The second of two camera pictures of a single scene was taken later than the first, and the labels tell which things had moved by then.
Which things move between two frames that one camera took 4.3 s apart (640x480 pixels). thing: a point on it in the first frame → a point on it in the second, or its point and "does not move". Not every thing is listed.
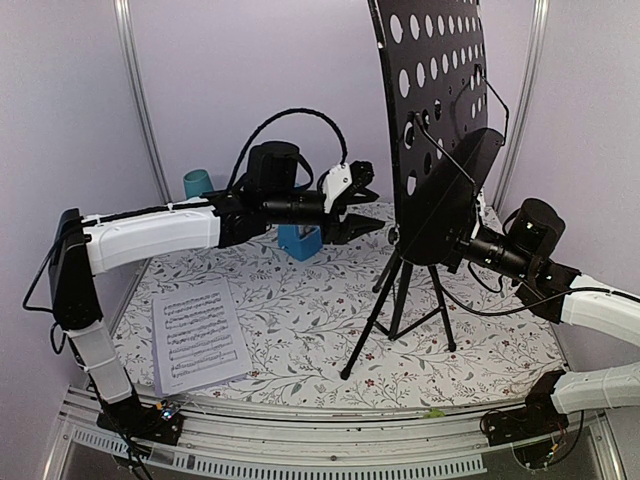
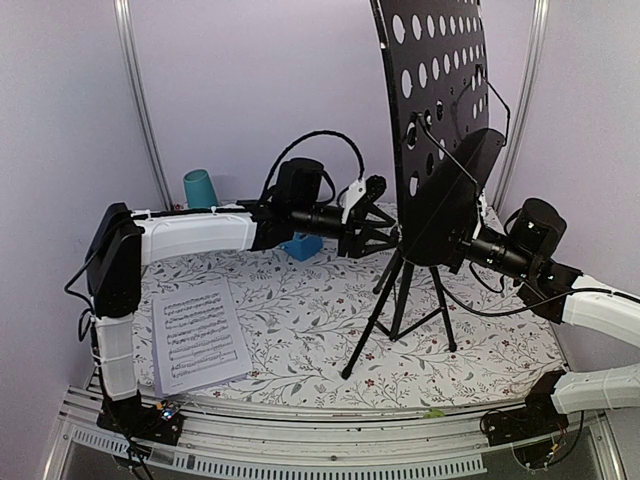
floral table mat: x=359 y=323 does not move
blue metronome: x=300 y=241 does not move
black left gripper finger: x=361 y=195 → x=379 y=232
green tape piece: x=433 y=413 does not move
